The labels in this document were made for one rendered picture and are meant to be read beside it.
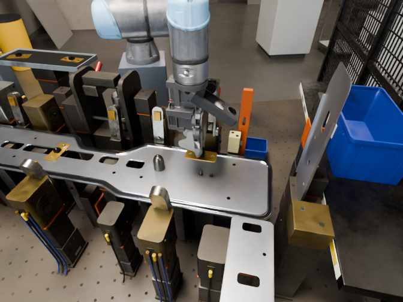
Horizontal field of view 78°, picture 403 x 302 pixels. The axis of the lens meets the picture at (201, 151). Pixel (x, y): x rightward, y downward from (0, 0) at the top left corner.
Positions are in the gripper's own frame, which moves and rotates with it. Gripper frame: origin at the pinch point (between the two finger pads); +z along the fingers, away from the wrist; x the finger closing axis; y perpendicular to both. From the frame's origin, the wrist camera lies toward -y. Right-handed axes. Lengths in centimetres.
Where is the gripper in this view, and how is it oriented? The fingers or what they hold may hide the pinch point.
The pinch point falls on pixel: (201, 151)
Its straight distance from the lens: 65.3
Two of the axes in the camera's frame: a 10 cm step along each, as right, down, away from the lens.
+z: 0.1, 7.6, 6.5
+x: -2.1, 6.4, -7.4
